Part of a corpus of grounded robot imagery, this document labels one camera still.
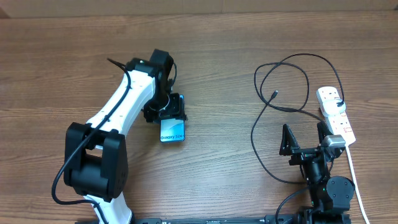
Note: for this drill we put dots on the white power strip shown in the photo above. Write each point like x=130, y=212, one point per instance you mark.
x=336, y=124

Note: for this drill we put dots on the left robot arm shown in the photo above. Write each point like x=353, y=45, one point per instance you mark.
x=96, y=164

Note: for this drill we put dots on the white charger adapter plug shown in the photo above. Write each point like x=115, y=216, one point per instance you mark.
x=332, y=107

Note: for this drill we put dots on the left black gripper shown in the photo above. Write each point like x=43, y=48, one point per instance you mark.
x=150, y=115

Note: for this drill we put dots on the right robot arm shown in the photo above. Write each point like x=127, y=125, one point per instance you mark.
x=330, y=196

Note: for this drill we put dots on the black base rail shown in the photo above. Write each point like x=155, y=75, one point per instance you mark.
x=268, y=219

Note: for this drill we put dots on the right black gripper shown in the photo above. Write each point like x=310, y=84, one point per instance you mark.
x=288, y=147

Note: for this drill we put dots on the blue Galaxy smartphone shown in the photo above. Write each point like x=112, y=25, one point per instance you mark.
x=172, y=130

